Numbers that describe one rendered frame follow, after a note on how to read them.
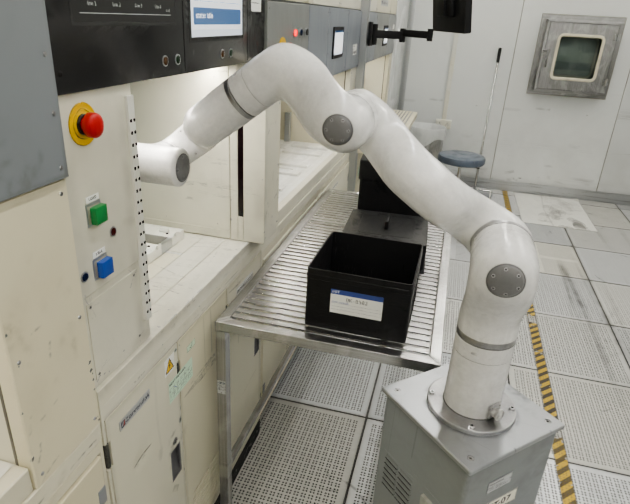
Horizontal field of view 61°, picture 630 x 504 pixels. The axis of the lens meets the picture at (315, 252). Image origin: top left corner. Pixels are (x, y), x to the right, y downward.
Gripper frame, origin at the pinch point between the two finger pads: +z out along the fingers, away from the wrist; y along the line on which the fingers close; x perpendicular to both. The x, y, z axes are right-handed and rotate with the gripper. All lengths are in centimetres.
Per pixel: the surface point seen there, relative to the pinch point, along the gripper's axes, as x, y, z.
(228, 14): 30, 28, -30
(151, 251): -31.2, 19.3, -10.1
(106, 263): -10.3, -28.4, -31.1
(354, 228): -35, 69, -59
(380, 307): -36, 18, -75
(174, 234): -30.5, 31.3, -10.6
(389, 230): -35, 71, -70
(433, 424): -45, -10, -91
